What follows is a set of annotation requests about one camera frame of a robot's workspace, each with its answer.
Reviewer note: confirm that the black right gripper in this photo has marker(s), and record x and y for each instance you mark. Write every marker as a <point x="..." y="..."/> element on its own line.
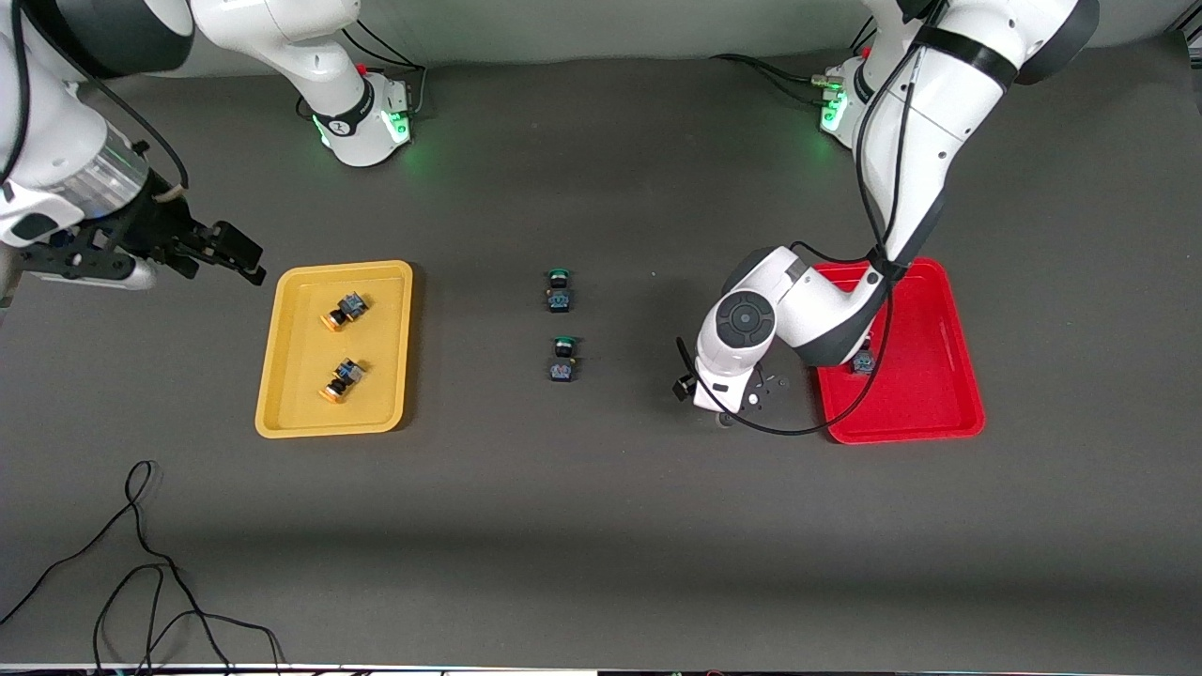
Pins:
<point x="161" y="228"/>

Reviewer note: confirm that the small switch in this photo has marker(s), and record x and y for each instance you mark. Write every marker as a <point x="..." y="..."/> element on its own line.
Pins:
<point x="864" y="362"/>

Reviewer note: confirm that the yellow mushroom push button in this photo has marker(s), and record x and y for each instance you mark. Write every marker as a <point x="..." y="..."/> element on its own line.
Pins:
<point x="342" y="379"/>
<point x="346" y="310"/>

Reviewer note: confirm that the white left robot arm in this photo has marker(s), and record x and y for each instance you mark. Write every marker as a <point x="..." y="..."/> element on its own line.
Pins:
<point x="920" y="122"/>

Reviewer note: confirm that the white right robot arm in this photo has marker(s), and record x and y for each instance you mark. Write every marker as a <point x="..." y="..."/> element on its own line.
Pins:
<point x="56" y="141"/>

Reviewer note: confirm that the yellow plastic tray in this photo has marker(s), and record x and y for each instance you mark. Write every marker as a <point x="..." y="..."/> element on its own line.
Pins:
<point x="380" y="282"/>

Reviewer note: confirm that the red plastic tray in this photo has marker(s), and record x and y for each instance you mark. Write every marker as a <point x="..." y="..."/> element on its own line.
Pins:
<point x="939" y="376"/>

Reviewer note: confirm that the green mushroom push button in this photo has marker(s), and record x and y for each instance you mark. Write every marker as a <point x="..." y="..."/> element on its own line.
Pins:
<point x="560" y="299"/>
<point x="562" y="368"/>

